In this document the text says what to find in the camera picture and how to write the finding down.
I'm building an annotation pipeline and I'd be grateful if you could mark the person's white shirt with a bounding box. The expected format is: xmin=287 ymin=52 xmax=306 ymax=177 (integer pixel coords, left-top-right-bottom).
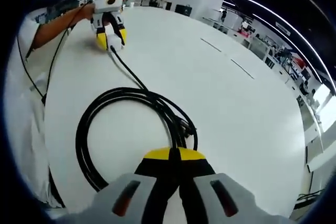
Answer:
xmin=4 ymin=11 xmax=63 ymax=209

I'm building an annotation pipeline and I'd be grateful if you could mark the black Type-C cable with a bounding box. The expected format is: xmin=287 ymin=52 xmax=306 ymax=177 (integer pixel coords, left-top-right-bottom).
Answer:
xmin=75 ymin=45 xmax=198 ymax=194

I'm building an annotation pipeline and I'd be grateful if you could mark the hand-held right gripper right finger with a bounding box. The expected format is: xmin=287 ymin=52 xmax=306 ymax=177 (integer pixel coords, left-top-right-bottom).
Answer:
xmin=177 ymin=147 xmax=266 ymax=224

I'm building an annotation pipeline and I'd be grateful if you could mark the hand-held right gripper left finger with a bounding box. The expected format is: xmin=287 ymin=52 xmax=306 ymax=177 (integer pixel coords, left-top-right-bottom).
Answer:
xmin=88 ymin=146 xmax=182 ymax=224

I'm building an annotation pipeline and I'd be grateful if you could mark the black box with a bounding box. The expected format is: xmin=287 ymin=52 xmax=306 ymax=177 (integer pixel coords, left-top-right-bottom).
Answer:
xmin=175 ymin=4 xmax=194 ymax=16

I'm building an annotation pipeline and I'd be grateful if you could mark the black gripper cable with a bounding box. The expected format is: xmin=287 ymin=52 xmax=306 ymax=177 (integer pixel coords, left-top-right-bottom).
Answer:
xmin=15 ymin=0 xmax=93 ymax=102

